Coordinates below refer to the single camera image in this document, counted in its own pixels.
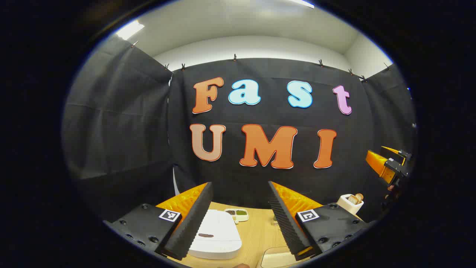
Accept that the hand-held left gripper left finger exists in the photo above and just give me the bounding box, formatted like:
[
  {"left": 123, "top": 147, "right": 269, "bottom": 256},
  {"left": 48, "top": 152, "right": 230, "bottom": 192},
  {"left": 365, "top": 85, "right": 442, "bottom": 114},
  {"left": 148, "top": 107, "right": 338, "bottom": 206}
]
[{"left": 103, "top": 182, "right": 214, "bottom": 261}]

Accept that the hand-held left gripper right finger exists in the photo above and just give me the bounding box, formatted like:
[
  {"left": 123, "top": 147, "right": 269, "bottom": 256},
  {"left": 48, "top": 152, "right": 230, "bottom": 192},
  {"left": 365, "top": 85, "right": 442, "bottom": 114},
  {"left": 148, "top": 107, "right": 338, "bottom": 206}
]
[{"left": 268, "top": 181, "right": 372, "bottom": 261}]

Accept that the white rice cooker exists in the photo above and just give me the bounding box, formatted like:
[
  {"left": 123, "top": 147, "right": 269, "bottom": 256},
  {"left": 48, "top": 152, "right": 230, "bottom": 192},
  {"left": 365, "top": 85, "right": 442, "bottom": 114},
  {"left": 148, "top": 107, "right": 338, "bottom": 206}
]
[{"left": 188, "top": 209, "right": 242, "bottom": 260}]

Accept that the white divided condiment dish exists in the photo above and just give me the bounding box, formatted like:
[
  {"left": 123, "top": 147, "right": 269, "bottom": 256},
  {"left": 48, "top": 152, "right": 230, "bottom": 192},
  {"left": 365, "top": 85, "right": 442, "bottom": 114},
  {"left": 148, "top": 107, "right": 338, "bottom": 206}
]
[{"left": 224, "top": 208, "right": 250, "bottom": 224}]

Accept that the white toaster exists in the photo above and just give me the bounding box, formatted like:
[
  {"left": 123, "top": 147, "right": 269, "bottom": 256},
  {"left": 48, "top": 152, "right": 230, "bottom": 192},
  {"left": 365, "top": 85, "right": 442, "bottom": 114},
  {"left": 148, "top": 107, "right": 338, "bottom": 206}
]
[{"left": 337, "top": 194, "right": 364, "bottom": 215}]

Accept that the black backdrop cloth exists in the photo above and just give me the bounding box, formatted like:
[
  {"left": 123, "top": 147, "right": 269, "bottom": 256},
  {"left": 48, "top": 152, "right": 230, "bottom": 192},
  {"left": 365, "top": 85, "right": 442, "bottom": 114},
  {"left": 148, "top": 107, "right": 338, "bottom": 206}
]
[{"left": 61, "top": 35, "right": 417, "bottom": 224}]

